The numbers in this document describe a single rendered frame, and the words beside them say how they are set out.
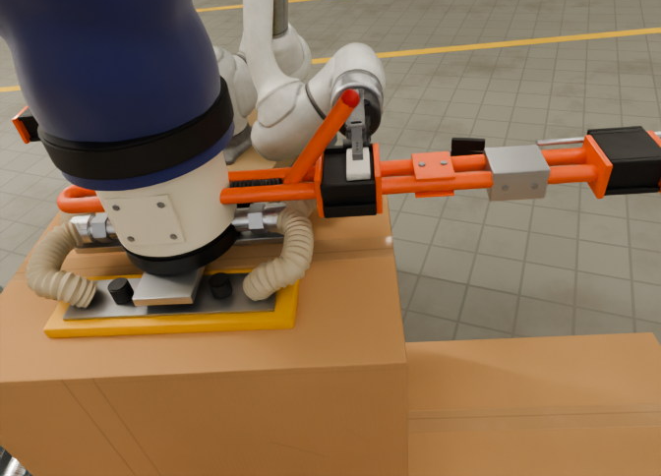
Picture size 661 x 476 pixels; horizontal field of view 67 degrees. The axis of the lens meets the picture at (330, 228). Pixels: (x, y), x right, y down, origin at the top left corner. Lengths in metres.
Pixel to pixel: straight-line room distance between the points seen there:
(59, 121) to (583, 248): 2.13
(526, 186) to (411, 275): 1.52
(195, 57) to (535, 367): 0.97
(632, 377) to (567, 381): 0.14
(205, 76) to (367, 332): 0.36
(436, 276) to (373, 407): 1.50
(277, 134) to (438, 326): 1.22
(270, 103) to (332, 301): 0.43
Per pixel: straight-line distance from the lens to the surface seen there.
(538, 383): 1.22
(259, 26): 1.01
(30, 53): 0.58
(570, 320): 2.09
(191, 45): 0.59
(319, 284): 0.71
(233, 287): 0.70
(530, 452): 1.14
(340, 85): 0.85
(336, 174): 0.66
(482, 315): 2.04
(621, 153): 0.71
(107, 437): 0.84
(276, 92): 0.96
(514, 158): 0.69
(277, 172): 0.69
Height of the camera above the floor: 1.54
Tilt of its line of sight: 39 degrees down
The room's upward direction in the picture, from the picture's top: 8 degrees counter-clockwise
